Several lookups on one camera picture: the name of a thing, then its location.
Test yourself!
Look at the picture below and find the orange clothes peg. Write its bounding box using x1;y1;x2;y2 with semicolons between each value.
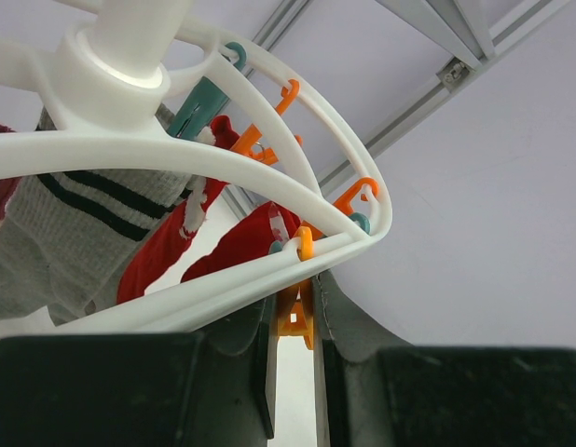
274;225;316;350

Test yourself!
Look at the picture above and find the red sock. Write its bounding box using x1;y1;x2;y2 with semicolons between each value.
116;115;308;306

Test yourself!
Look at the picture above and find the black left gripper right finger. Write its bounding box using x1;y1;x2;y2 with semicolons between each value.
312;270;409;446

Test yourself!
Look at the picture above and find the aluminium frame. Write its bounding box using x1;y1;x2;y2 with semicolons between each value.
222;0;573;220

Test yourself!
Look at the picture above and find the white round clip hanger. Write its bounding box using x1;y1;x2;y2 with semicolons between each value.
0;1;392;333

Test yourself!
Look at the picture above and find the grey striped sock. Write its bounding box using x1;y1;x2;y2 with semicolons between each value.
0;169;203;324

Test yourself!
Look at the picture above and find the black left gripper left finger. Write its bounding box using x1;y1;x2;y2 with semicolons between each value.
194;295;277;446

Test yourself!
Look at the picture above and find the teal clothes peg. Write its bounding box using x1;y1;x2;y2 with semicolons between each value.
169;41;248;141

